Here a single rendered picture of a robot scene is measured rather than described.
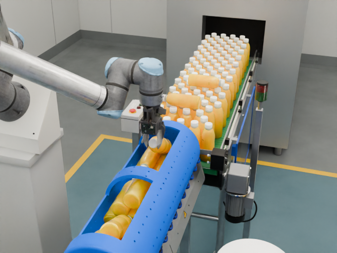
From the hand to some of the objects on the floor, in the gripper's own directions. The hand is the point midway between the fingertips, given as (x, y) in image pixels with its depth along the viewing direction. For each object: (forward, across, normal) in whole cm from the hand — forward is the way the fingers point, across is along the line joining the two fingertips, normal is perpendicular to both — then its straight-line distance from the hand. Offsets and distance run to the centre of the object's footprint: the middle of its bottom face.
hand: (153, 144), depth 198 cm
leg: (+126, +7, +32) cm, 130 cm away
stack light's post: (+126, +36, +78) cm, 152 cm away
